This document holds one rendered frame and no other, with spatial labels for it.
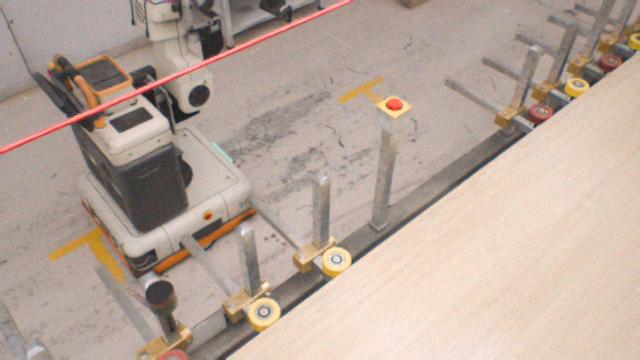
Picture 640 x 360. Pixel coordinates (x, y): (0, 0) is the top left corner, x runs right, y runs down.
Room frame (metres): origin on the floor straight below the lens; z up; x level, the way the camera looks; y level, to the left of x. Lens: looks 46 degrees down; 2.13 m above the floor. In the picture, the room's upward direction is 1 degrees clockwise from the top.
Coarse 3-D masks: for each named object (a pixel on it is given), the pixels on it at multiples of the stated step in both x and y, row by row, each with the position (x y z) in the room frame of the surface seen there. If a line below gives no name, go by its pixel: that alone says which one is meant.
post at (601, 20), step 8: (608, 0) 1.98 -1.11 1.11; (600, 8) 1.99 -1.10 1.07; (608, 8) 1.97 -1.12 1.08; (600, 16) 1.98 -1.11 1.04; (608, 16) 1.99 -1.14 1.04; (600, 24) 1.98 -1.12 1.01; (592, 32) 1.99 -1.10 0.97; (600, 32) 1.98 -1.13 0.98; (592, 40) 1.98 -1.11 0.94; (584, 48) 1.99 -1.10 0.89; (592, 48) 1.97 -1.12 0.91; (584, 56) 1.98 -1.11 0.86
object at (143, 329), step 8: (104, 264) 0.89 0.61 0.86; (96, 272) 0.87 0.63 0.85; (104, 272) 0.86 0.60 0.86; (104, 280) 0.83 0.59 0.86; (112, 280) 0.83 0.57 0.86; (112, 288) 0.81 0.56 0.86; (120, 288) 0.81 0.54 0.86; (112, 296) 0.80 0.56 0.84; (120, 296) 0.78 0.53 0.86; (128, 296) 0.79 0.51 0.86; (120, 304) 0.76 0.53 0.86; (128, 304) 0.76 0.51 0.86; (128, 312) 0.74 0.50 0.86; (136, 312) 0.74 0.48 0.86; (136, 320) 0.71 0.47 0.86; (144, 320) 0.71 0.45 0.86; (136, 328) 0.69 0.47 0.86; (144, 328) 0.69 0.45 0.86; (144, 336) 0.67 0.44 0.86; (152, 336) 0.67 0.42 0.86
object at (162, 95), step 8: (136, 72) 1.97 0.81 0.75; (144, 72) 1.97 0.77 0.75; (152, 72) 1.98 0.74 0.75; (152, 80) 1.87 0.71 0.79; (160, 88) 1.82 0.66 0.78; (160, 96) 1.79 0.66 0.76; (168, 96) 1.79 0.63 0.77; (160, 104) 1.83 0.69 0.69; (168, 104) 1.79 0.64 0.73; (176, 104) 1.91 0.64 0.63; (168, 112) 1.80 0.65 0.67; (176, 112) 1.88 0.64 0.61; (184, 112) 1.86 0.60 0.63; (192, 112) 1.87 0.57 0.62; (200, 112) 1.89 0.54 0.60; (168, 120) 1.80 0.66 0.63; (176, 120) 1.82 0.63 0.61; (184, 120) 1.84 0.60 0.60
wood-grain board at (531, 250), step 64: (576, 128) 1.46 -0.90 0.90; (512, 192) 1.15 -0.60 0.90; (576, 192) 1.15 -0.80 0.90; (384, 256) 0.90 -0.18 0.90; (448, 256) 0.90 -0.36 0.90; (512, 256) 0.91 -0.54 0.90; (576, 256) 0.91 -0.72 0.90; (320, 320) 0.70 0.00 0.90; (384, 320) 0.70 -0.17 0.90; (448, 320) 0.70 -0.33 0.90; (512, 320) 0.71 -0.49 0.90; (576, 320) 0.71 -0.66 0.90
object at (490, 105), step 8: (448, 80) 1.84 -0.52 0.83; (456, 80) 1.84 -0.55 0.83; (456, 88) 1.80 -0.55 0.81; (464, 88) 1.79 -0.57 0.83; (464, 96) 1.77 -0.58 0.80; (472, 96) 1.75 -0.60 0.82; (480, 96) 1.74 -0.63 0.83; (480, 104) 1.71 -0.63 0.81; (488, 104) 1.69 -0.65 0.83; (496, 104) 1.69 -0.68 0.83; (496, 112) 1.66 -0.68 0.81; (512, 120) 1.60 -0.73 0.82; (520, 120) 1.59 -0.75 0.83; (520, 128) 1.57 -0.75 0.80; (528, 128) 1.55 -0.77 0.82
